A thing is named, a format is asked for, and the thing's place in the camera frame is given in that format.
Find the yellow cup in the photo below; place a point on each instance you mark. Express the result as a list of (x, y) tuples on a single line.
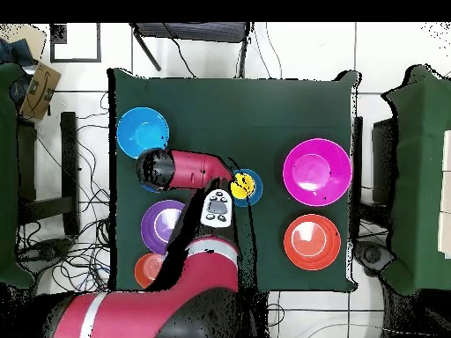
[(243, 186)]

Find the small light blue bowl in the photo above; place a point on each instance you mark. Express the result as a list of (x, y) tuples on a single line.
[(258, 190)]

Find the small dark blue bowl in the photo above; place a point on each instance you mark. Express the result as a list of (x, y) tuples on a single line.
[(150, 190)]

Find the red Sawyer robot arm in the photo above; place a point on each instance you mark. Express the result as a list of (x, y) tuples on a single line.
[(197, 169)]

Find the dark green table cloth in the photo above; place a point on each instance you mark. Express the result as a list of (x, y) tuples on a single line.
[(229, 123)]

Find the purple bowl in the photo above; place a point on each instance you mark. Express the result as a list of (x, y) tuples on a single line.
[(155, 225)]

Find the large pink bowl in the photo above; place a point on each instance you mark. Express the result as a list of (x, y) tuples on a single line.
[(317, 172)]

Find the large light blue bowl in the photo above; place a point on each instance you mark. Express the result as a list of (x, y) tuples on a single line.
[(141, 132)]

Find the large orange bowl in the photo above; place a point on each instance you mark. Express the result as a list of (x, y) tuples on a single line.
[(312, 242)]

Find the small orange bowl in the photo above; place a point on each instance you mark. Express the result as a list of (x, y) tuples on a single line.
[(148, 269)]

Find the black metal stand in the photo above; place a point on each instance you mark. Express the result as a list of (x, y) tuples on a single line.
[(193, 31)]

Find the black box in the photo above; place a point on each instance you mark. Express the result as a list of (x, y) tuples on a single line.
[(384, 158)]

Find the green cloth covered table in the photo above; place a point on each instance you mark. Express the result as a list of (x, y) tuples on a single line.
[(419, 176), (7, 176)]

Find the brown cardboard box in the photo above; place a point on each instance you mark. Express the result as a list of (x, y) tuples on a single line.
[(40, 91)]

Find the blue fabric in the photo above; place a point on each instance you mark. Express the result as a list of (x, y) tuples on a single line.
[(14, 52)]

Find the black bench frame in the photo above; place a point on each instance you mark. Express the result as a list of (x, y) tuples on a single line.
[(68, 158)]

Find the black square frame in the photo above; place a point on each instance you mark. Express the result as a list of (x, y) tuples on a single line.
[(58, 33)]

